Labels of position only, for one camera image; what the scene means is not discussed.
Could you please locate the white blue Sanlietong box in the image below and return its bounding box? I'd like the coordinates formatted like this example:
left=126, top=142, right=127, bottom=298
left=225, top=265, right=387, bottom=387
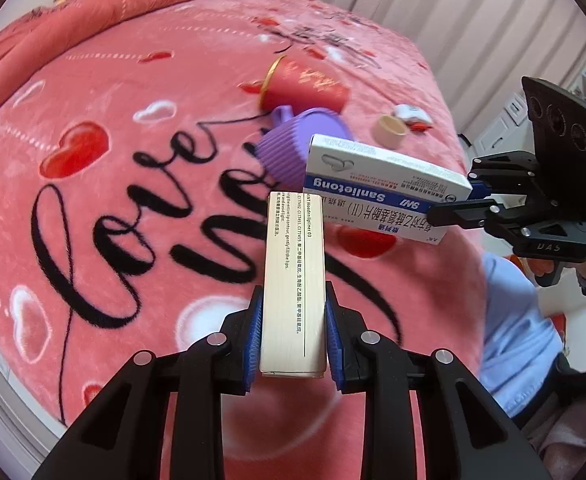
left=304, top=134, right=472, bottom=245

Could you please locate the beige cardboard box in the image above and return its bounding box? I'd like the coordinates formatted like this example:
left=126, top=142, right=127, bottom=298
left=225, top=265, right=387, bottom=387
left=259, top=192, right=327, bottom=378

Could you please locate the white desk cabinet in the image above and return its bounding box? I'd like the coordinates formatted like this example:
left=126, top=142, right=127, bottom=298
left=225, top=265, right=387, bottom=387
left=466, top=91, right=534, bottom=162

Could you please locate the white plush toy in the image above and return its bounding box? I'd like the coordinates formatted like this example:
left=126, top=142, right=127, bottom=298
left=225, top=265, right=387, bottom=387
left=392, top=104, right=434, bottom=132

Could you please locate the grey coat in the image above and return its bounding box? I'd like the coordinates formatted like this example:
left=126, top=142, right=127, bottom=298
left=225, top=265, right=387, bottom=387
left=515, top=356, right=586, bottom=479

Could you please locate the light blue trousers leg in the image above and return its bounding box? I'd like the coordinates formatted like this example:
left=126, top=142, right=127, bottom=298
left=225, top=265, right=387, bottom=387
left=479, top=252, right=563, bottom=417

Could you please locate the purple ribbed cup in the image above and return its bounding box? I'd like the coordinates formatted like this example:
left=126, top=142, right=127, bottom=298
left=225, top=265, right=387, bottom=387
left=255, top=105, right=354, bottom=191

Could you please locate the red paper cup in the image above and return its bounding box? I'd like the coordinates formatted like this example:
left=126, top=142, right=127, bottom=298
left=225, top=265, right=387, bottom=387
left=258, top=54, right=351, bottom=114

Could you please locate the pink love blanket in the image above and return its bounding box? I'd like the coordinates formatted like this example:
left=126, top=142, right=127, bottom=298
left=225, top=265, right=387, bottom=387
left=0, top=0, right=485, bottom=479

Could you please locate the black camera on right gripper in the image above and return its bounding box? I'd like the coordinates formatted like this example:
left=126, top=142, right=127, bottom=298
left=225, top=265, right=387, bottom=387
left=522, top=76, right=586, bottom=222

